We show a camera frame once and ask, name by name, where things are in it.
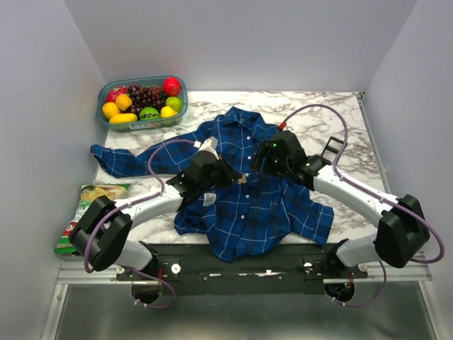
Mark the blue plaid shirt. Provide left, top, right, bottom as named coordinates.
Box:
left=90, top=107, right=334, bottom=261

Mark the brooch box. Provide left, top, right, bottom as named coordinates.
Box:
left=321, top=136, right=344, bottom=164

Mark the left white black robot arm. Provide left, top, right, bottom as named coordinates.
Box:
left=69, top=150, right=242, bottom=280

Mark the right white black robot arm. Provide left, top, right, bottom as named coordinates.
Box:
left=251, top=130, right=430, bottom=278

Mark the yellow lemon right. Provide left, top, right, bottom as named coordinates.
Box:
left=160, top=106, right=178, bottom=118

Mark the yellow lemon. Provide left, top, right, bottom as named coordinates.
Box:
left=102, top=102, right=121, bottom=120
left=160, top=106, right=178, bottom=118

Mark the green lime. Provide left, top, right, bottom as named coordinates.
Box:
left=166, top=96, right=183, bottom=113

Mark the clear teal fruit container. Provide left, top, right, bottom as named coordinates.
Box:
left=96, top=76, right=188, bottom=132

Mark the red apple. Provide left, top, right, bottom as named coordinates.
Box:
left=162, top=76, right=182, bottom=96

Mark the purple grape bunch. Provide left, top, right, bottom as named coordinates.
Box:
left=127, top=84, right=168, bottom=115

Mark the yellow mango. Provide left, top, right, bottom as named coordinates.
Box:
left=109, top=113, right=137, bottom=124

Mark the orange fruit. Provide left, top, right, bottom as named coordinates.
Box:
left=115, top=93, right=132, bottom=111

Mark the yellow lemon left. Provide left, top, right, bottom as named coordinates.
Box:
left=102, top=102, right=121, bottom=120

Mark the green red snack bag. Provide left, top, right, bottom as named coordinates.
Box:
left=54, top=183, right=131, bottom=254

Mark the pink dragon fruit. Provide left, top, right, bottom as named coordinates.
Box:
left=105, top=86, right=127, bottom=103

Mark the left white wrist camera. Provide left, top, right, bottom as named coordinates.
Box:
left=193, top=137, right=219, bottom=159

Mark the purple cable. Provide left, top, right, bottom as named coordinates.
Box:
left=83, top=138, right=201, bottom=310
left=279, top=104, right=445, bottom=264
left=328, top=261, right=387, bottom=308

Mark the black front mounting rail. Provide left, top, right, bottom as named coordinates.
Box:
left=109, top=242, right=369, bottom=297

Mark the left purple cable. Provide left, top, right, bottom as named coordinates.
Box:
left=83, top=138, right=201, bottom=310

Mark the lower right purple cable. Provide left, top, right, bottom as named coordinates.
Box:
left=328, top=261, right=387, bottom=308

